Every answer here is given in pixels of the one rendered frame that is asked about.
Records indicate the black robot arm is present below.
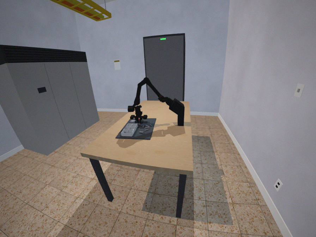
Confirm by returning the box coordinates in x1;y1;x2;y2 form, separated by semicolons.
128;77;174;112

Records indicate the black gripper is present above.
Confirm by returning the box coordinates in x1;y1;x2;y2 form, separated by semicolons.
130;111;147;123

